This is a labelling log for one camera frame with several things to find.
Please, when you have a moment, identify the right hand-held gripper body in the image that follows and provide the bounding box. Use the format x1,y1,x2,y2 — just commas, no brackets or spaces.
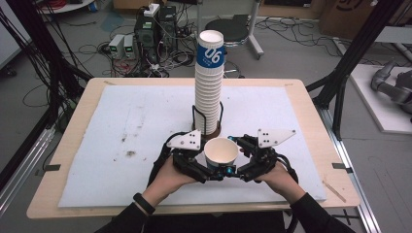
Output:
237,128,297,183

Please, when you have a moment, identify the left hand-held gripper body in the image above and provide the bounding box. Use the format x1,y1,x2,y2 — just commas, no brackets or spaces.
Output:
166,128,214,184

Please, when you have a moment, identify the blue white paper cup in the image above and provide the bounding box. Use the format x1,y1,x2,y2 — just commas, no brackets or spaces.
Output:
203,137,240,173

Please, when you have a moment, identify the black wire cup holder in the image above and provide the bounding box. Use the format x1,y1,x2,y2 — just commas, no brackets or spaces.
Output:
190,101,224,141

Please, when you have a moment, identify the tall stack of paper cups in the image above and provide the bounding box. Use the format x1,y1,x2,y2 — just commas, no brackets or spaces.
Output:
193,29,226,136

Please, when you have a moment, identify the person's right hand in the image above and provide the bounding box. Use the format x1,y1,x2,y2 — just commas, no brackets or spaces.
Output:
257,161,307,205

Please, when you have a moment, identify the person's left hand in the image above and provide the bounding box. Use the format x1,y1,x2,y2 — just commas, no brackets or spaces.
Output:
142,156,198,209

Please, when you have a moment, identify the white foam mat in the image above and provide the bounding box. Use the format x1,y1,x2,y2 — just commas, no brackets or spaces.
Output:
57,84,327,209

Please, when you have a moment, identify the black wrist band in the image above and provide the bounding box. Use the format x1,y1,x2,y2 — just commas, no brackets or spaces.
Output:
132,192,156,216

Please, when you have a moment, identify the thin wooden stick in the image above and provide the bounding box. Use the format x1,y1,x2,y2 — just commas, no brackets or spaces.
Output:
322,180,348,204

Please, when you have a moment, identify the black tape piece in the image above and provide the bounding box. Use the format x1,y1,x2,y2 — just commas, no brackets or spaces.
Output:
34,163,62,178
331,162,354,175

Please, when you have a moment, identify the white metal stand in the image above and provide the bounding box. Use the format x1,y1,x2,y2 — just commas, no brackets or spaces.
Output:
246,0,265,61

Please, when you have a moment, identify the grey power supply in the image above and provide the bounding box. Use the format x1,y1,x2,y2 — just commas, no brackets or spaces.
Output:
122,34,136,60
108,33,125,60

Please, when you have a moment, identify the black round stool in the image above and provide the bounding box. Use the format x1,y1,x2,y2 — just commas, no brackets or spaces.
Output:
204,17,251,47

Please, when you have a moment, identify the black computer tower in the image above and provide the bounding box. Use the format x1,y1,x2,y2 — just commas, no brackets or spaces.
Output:
158,5,179,52
133,14,160,64

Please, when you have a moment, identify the white floor board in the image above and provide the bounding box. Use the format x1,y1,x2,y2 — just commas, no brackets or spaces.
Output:
349,63,412,135

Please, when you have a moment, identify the white power strip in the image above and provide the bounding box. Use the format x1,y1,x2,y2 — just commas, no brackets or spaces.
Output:
143,3,161,18

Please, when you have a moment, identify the brown cardboard box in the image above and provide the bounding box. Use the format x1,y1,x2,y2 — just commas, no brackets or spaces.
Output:
319,0,406,41

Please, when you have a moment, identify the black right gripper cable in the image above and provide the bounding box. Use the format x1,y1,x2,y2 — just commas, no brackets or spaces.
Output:
275,152,299,184

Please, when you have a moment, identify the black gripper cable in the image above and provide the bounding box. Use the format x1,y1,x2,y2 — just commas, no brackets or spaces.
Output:
275,152,299,184
147,131,188,188

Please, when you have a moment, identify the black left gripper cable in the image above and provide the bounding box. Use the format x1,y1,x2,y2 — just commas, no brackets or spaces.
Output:
147,131,188,188

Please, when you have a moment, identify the aluminium rail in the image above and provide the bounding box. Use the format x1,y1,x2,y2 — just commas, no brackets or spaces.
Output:
0,125,56,217
317,106,383,233

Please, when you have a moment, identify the black metal frame post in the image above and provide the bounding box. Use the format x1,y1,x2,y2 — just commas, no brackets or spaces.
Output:
305,0,406,141

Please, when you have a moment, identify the black frame post with cables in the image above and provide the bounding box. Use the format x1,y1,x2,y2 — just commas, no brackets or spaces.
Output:
0,0,93,130

